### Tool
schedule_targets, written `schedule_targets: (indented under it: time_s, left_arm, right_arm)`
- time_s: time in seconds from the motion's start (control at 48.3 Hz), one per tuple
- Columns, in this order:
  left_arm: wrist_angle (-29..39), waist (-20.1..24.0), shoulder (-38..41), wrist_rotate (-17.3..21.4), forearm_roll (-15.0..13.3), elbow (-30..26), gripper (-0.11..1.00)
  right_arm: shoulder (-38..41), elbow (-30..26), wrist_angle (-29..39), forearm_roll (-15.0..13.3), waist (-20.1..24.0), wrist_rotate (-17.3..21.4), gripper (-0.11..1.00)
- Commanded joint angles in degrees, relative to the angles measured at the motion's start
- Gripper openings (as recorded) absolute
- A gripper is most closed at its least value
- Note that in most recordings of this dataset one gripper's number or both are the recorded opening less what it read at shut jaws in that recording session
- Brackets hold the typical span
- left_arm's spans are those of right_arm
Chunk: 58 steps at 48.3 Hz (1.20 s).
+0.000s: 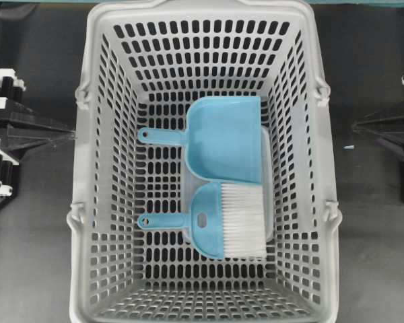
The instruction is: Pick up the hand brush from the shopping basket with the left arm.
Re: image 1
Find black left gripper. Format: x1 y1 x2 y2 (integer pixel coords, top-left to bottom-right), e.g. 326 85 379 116
0 69 75 197

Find clear plastic container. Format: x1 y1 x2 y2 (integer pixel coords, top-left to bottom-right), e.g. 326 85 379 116
180 127 274 242

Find grey plastic shopping basket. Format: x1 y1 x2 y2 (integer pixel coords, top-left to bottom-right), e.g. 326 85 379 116
67 1 342 322

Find blue hand brush white bristles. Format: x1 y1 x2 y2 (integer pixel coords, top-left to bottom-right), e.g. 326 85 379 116
137 182 267 260

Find blue plastic dustpan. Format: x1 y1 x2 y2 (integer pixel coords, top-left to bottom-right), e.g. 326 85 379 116
137 96 262 184

